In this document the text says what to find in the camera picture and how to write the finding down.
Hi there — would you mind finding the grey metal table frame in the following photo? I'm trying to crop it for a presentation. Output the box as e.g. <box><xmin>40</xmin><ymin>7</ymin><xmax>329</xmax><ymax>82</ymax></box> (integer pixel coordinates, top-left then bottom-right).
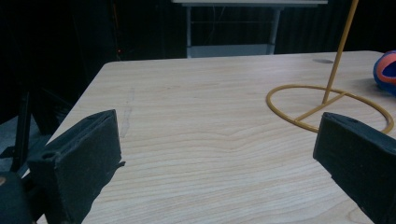
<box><xmin>171</xmin><ymin>0</ymin><xmax>329</xmax><ymax>59</ymax></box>

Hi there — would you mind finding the blue and orange object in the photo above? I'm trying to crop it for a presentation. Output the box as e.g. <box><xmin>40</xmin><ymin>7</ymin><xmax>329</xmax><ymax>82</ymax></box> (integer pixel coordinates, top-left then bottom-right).
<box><xmin>373</xmin><ymin>49</ymin><xmax>396</xmax><ymax>97</ymax></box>

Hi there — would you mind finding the black metal stand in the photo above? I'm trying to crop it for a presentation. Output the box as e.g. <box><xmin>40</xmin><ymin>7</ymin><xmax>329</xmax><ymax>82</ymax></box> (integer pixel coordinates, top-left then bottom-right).
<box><xmin>0</xmin><ymin>88</ymin><xmax>68</xmax><ymax>175</ymax></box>

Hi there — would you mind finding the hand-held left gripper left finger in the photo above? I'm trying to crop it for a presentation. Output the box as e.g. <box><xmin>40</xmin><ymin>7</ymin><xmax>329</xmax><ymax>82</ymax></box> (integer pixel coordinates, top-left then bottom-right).
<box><xmin>27</xmin><ymin>108</ymin><xmax>126</xmax><ymax>224</ymax></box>

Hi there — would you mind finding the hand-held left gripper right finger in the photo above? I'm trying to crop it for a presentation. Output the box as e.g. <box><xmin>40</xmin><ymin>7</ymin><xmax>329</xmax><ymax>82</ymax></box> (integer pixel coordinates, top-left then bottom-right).
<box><xmin>312</xmin><ymin>111</ymin><xmax>396</xmax><ymax>224</ymax></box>

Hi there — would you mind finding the yellow metal ring stand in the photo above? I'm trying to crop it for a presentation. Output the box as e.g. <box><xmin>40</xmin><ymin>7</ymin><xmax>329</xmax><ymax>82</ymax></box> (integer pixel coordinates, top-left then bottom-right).
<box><xmin>265</xmin><ymin>0</ymin><xmax>395</xmax><ymax>135</ymax></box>

